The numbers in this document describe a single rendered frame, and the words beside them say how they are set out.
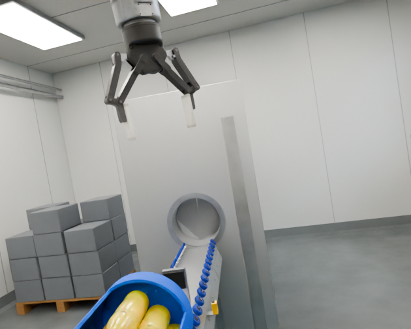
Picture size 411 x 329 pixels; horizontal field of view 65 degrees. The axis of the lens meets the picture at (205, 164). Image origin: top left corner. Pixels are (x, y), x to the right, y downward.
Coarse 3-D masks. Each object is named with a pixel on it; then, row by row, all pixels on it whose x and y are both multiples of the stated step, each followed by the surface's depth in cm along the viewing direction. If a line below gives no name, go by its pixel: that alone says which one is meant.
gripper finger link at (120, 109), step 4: (116, 100) 61; (112, 104) 61; (116, 104) 61; (116, 108) 62; (120, 108) 61; (120, 112) 61; (124, 112) 62; (120, 116) 61; (124, 116) 62; (120, 120) 62; (124, 120) 62
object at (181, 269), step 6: (162, 270) 140; (168, 270) 138; (174, 270) 138; (180, 270) 138; (168, 276) 137; (174, 276) 137; (180, 276) 136; (186, 276) 139; (180, 282) 136; (186, 282) 138; (186, 288) 138; (186, 294) 138
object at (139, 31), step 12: (132, 24) 60; (144, 24) 60; (156, 24) 62; (132, 36) 61; (144, 36) 61; (156, 36) 62; (132, 48) 62; (144, 48) 63; (156, 48) 64; (132, 60) 62; (144, 72) 64; (156, 72) 65
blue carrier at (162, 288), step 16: (144, 272) 96; (112, 288) 92; (128, 288) 97; (144, 288) 96; (160, 288) 96; (176, 288) 94; (96, 304) 83; (112, 304) 98; (160, 304) 96; (176, 304) 96; (96, 320) 93; (176, 320) 96; (192, 320) 94
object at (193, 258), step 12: (192, 252) 210; (204, 252) 206; (180, 264) 190; (192, 264) 187; (216, 264) 192; (192, 276) 169; (216, 276) 178; (192, 288) 154; (216, 288) 166; (192, 300) 141; (216, 300) 155; (204, 324) 124
